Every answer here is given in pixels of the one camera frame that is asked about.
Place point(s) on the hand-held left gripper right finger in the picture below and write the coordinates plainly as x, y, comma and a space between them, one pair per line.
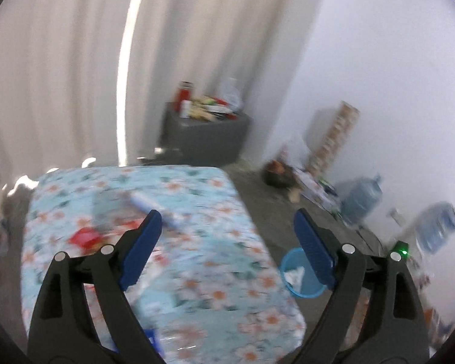
314, 250

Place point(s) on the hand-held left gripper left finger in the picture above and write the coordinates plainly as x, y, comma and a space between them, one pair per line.
140, 250

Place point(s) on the blue plastic wastebasket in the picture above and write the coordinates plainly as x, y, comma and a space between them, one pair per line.
307, 290

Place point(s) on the red white plastic bag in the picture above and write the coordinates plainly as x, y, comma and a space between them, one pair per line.
83, 237

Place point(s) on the blue jug on dispenser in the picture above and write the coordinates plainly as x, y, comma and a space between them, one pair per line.
438, 227

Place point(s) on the brown cardboard piece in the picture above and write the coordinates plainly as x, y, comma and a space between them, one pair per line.
295, 195

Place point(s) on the white printed cardboard box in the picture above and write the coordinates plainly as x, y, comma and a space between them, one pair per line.
314, 189

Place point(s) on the blue water jug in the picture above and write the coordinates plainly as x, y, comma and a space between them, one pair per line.
360, 201

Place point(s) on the blue floral blanket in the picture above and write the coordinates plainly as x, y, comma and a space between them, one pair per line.
212, 235

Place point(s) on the checkered patterned roll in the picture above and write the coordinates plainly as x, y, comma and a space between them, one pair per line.
333, 136

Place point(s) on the grey cabinet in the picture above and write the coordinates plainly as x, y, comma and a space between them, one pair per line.
204, 140

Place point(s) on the small white bottle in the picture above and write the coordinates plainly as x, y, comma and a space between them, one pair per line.
185, 109

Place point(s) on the pile of snack packets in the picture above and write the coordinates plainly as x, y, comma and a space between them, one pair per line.
212, 108

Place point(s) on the red thermos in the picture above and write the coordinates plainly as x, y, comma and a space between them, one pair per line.
185, 91

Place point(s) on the clear plastic bag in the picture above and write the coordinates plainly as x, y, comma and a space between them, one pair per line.
231, 93

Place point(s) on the beige curtain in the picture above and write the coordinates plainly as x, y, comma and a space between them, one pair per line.
60, 64

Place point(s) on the wall socket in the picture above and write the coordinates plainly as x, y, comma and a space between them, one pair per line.
397, 216

